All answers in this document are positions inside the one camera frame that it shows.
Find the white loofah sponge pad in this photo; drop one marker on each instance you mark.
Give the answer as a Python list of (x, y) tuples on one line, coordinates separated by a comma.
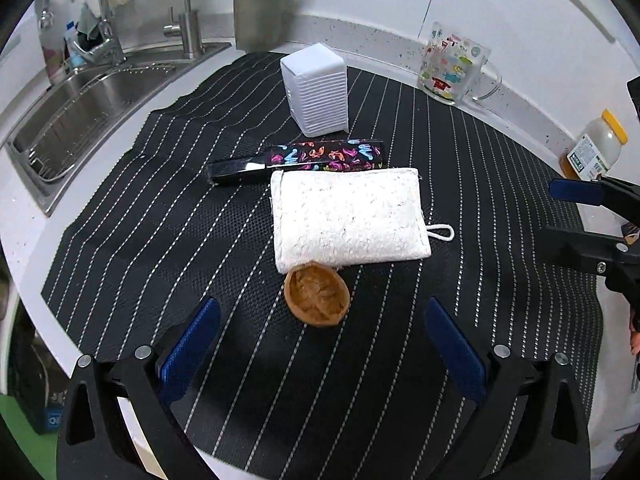
[(350, 217)]

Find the printed glass mug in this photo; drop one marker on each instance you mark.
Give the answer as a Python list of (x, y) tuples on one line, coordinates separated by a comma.
[(447, 67)]

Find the chrome faucet with aerator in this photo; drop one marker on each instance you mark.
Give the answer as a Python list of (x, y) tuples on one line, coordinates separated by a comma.
[(107, 20)]

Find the black striped mat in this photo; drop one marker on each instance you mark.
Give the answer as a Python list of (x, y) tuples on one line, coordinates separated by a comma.
[(175, 220)]

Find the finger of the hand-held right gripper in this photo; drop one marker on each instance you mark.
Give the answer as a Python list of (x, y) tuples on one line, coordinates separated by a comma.
[(575, 247), (575, 191)]

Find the stainless steel sink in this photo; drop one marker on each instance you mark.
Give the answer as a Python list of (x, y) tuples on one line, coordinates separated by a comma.
[(100, 90)]

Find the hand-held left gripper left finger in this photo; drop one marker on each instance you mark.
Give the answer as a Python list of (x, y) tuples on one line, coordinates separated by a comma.
[(192, 350)]

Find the white ribbed plastic box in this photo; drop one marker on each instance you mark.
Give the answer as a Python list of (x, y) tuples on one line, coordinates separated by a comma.
[(317, 95)]

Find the person's right hand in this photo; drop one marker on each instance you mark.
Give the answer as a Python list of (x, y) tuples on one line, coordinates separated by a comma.
[(635, 342)]

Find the glass jar with yellow lid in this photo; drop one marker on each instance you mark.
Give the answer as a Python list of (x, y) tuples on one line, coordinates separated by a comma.
[(597, 147)]

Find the brown walnut shell half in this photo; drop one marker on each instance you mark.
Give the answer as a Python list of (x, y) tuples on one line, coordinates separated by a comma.
[(315, 295)]

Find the black case with colourful print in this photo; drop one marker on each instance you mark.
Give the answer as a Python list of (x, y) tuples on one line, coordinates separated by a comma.
[(310, 157)]

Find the shaker bottle with grey lid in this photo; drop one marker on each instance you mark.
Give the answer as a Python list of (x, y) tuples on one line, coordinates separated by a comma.
[(265, 10)]

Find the blue package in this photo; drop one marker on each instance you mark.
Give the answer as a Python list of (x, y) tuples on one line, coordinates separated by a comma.
[(50, 417)]

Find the slim chrome gooseneck faucet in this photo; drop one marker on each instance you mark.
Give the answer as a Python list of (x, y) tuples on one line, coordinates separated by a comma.
[(190, 20)]

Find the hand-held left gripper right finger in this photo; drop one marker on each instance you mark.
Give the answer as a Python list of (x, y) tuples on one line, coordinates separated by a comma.
[(455, 355)]

